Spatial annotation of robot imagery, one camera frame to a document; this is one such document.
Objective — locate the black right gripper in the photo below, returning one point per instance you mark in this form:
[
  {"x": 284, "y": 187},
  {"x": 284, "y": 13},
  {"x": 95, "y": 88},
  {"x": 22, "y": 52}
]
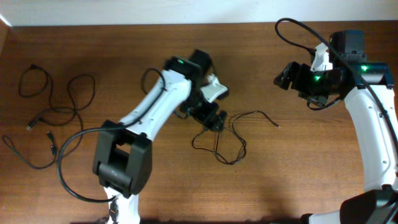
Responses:
[{"x": 301, "y": 70}]

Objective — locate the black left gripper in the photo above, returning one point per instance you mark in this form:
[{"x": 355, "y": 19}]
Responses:
[{"x": 210, "y": 117}]

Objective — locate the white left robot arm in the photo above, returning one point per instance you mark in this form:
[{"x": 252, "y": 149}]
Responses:
[{"x": 123, "y": 157}]

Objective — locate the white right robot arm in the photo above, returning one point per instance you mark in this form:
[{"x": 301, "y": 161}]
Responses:
[{"x": 340, "y": 67}]

